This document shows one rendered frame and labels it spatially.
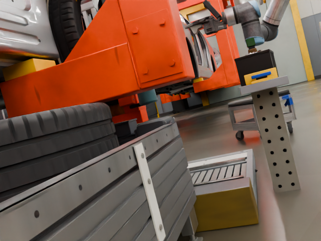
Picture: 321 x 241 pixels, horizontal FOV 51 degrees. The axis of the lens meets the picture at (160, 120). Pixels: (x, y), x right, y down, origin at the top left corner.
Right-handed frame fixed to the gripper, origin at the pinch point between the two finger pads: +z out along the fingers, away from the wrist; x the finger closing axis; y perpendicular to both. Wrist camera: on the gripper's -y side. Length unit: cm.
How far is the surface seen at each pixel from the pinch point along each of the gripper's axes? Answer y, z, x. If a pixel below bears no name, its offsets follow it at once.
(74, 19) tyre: -7, 39, -48
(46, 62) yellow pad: 11, 45, -68
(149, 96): 32, 20, -33
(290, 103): 60, -50, 98
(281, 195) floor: 83, -26, -45
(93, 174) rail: 45, 1, -133
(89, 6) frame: -11, 32, -44
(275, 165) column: 72, -27, -40
